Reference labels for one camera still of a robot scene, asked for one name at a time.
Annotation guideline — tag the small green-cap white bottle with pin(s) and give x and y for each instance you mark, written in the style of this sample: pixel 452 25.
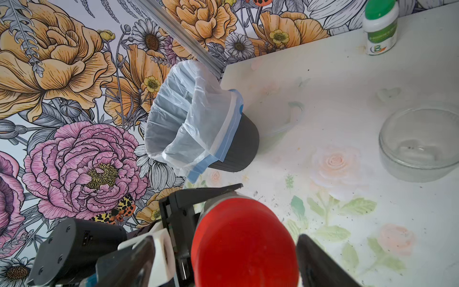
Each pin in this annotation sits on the small green-cap white bottle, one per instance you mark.
pixel 380 25

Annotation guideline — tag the green-lid peanut jar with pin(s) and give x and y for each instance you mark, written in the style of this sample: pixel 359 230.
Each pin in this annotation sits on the green-lid peanut jar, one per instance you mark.
pixel 421 143

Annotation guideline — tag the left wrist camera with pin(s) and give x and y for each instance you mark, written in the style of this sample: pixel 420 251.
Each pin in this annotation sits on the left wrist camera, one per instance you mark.
pixel 163 272

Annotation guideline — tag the red-lid peanut jar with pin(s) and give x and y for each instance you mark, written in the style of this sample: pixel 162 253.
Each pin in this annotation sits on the red-lid peanut jar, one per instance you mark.
pixel 240 242

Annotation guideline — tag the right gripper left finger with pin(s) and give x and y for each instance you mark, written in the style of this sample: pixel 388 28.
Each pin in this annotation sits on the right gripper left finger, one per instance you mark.
pixel 128 267

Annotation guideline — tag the black trash bin with liner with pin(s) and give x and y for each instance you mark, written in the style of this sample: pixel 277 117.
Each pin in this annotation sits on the black trash bin with liner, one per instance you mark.
pixel 195 124

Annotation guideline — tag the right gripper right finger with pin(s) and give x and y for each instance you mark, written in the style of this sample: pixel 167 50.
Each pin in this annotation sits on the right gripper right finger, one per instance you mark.
pixel 317 268

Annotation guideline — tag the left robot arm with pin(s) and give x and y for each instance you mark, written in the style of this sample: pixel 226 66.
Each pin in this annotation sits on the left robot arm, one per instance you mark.
pixel 81 253

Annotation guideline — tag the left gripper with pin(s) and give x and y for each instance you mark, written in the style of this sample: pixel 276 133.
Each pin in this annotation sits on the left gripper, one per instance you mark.
pixel 179 218

